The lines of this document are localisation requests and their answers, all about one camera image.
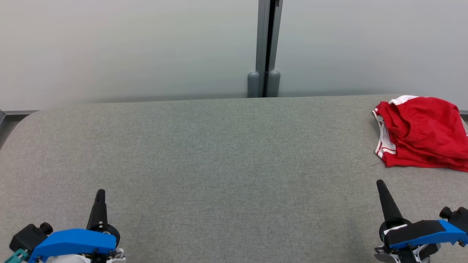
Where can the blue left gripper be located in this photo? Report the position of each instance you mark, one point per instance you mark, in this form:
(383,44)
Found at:
(73,241)

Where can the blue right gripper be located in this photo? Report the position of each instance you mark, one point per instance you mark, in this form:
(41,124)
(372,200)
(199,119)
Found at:
(420,233)

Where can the red jersey shirt white sleeves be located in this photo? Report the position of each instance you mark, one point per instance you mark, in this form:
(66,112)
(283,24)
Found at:
(402,163)

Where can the red shorts white stripe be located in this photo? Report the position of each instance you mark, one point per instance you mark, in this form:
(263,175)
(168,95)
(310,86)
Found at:
(427,124)

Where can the grey fabric covered platform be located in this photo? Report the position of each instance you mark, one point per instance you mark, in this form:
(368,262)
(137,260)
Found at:
(182,153)

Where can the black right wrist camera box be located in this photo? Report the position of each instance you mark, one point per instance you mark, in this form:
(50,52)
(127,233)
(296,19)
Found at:
(459,217)

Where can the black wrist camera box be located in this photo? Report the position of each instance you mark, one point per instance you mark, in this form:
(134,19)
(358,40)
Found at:
(459,217)
(27,237)

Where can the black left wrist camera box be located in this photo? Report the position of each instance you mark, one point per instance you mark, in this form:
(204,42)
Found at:
(27,237)

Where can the teal left camera connector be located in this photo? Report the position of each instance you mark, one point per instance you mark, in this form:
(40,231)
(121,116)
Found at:
(16,255)

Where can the grey metal cart frame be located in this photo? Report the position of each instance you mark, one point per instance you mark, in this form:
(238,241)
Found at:
(2,117)

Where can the grey cylindrical post bumper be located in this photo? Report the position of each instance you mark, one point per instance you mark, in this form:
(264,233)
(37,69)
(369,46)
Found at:
(253,86)
(273,86)

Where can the grey vertical partition post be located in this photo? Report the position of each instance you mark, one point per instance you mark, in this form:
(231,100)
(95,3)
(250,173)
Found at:
(261,33)

